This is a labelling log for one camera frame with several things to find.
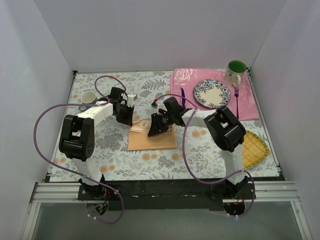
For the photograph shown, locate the orange satin napkin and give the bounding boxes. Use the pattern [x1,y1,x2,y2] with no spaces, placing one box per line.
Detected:
[127,120,177,151]

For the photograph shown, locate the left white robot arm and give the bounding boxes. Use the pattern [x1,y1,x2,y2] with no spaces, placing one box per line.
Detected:
[59,87,138,200]

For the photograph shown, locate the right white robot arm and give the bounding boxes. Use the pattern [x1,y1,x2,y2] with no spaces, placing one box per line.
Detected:
[148,96,248,199]

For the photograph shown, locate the grey mug white inside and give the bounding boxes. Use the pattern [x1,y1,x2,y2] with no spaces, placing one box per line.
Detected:
[78,91,98,112]

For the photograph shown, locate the floral mug green inside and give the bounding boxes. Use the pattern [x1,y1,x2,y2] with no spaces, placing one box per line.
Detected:
[224,60,247,87]

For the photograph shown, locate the purple knife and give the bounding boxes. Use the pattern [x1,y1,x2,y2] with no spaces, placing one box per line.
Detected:
[180,87,186,110]

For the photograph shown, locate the blue floral plate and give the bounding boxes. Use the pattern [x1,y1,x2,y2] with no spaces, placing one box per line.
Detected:
[193,79,231,109]

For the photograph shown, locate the purple fork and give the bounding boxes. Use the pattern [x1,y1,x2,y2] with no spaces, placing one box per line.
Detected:
[234,87,239,119]

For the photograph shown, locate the yellow bamboo mat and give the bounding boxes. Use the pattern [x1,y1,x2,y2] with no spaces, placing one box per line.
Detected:
[242,130,270,170]

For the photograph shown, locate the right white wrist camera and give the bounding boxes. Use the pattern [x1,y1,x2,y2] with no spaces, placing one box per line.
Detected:
[151,98,163,114]

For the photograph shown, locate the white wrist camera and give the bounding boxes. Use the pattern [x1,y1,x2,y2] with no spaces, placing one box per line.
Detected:
[151,98,163,114]
[127,94,138,108]

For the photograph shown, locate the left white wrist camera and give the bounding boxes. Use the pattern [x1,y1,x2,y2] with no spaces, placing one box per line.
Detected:
[127,94,138,108]

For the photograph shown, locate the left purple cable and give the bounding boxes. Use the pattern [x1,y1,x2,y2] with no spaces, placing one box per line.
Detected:
[33,75,125,224]

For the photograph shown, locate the purple cable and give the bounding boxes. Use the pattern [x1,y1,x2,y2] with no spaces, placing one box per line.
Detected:
[33,75,125,224]
[152,93,257,219]

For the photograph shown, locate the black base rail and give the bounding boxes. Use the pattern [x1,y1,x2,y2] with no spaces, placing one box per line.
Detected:
[77,179,255,211]

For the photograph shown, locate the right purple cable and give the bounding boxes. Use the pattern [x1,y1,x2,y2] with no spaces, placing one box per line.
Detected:
[152,93,257,219]

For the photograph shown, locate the aluminium frame rail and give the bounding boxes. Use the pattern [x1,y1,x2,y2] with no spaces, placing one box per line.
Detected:
[30,180,300,203]

